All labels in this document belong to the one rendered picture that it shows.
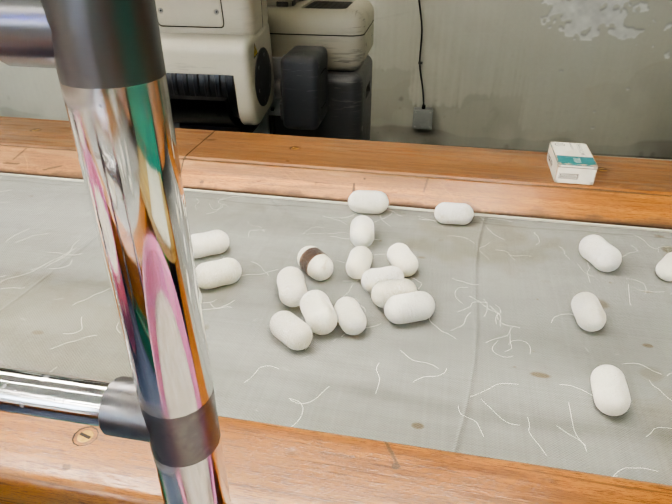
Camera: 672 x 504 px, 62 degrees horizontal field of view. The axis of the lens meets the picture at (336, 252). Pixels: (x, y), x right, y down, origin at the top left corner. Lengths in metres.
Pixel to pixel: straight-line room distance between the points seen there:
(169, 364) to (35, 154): 0.55
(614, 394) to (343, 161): 0.35
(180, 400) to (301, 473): 0.11
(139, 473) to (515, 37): 2.29
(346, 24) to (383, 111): 1.27
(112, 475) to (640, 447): 0.26
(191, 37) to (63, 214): 0.55
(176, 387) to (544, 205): 0.44
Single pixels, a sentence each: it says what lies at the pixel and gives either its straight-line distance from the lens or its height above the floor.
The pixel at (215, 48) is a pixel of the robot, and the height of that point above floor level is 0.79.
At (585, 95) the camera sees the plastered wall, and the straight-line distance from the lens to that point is 2.54.
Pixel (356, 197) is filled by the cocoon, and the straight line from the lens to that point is 0.52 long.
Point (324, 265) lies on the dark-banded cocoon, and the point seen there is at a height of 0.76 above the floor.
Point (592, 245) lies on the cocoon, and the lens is 0.49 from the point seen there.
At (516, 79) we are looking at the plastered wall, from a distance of 2.48.
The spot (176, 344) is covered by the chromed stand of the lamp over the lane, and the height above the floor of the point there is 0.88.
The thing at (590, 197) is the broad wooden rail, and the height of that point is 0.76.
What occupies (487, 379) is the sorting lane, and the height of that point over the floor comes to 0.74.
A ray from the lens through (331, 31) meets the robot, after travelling 1.27.
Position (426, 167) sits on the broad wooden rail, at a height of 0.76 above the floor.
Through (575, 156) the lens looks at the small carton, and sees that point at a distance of 0.59.
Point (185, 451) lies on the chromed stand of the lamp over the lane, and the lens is 0.19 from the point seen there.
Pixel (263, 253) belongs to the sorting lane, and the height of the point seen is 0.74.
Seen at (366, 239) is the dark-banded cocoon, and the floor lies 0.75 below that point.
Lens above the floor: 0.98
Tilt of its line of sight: 31 degrees down
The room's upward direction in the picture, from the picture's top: straight up
